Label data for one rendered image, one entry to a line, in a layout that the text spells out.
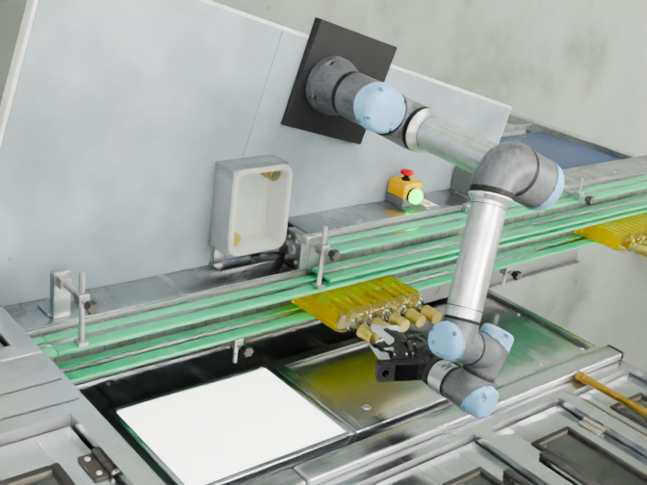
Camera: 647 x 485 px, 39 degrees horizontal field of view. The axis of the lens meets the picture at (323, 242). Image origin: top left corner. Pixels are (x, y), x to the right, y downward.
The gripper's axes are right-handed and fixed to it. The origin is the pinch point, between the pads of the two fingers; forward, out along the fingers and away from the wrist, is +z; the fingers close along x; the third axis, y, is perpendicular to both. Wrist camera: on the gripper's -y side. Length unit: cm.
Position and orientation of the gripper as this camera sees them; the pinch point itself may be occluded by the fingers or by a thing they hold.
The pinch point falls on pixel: (371, 336)
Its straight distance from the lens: 217.0
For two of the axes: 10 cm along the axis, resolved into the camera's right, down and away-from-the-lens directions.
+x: 1.0, -9.2, -3.9
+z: -6.3, -3.6, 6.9
